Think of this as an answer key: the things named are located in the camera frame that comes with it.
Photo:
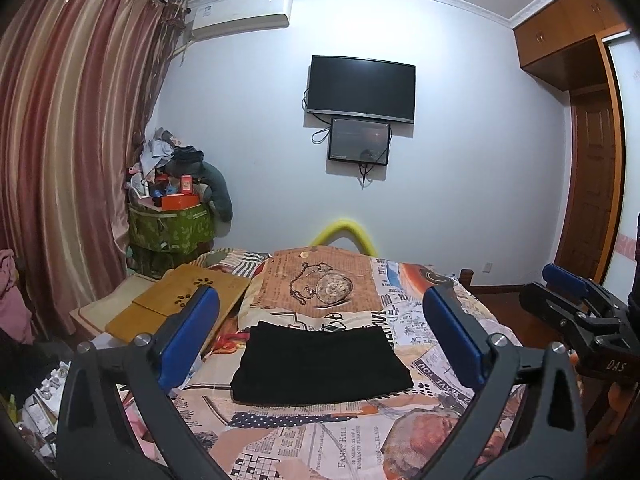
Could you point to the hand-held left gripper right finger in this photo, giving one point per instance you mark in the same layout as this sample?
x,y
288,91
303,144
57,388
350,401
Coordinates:
x,y
452,330

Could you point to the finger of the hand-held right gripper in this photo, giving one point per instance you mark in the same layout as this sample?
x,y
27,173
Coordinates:
x,y
565,277
545,307

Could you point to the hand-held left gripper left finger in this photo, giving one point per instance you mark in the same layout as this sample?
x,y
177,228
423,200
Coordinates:
x,y
192,330

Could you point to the black elephant print t-shirt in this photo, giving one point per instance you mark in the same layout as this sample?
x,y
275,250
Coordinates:
x,y
320,365

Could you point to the pile of mixed clothes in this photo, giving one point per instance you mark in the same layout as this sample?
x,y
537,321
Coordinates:
x,y
152,155

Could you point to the bamboo lap desk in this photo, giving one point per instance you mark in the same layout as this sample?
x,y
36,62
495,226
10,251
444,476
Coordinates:
x,y
165,295

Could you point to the brown wooden door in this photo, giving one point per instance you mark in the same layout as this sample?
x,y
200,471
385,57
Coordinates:
x,y
592,185

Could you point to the beige flat board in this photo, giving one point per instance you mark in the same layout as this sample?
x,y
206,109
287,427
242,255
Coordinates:
x,y
95,310

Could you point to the green fabric storage box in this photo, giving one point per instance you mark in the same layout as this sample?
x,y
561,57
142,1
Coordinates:
x,y
175,230

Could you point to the orange cardboard box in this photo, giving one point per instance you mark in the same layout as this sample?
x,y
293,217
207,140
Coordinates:
x,y
180,202

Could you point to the small red box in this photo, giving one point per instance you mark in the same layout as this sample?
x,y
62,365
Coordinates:
x,y
187,185

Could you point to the yellow foam tube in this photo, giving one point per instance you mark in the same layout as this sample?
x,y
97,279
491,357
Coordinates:
x,y
342,223

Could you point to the white heart print wardrobe door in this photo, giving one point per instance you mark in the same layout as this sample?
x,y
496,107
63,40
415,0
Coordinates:
x,y
631,135

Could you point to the pile of printed papers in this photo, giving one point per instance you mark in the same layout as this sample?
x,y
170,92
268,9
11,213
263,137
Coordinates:
x,y
45,400

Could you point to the black crumpled cloth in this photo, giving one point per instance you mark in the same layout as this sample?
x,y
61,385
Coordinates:
x,y
187,154

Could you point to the pink cloth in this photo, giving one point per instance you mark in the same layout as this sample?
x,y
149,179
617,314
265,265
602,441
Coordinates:
x,y
15,300

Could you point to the red striped curtain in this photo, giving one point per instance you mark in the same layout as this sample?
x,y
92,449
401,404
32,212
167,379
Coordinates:
x,y
75,160

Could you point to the white air conditioner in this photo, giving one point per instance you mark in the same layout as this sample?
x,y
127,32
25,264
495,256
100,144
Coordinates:
x,y
240,15

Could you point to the wooden bed post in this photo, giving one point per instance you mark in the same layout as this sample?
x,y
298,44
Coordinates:
x,y
466,277

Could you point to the small black wall monitor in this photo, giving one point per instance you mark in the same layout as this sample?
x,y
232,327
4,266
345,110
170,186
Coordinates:
x,y
359,140

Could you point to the black wall television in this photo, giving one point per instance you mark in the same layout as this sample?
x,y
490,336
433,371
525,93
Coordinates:
x,y
360,87

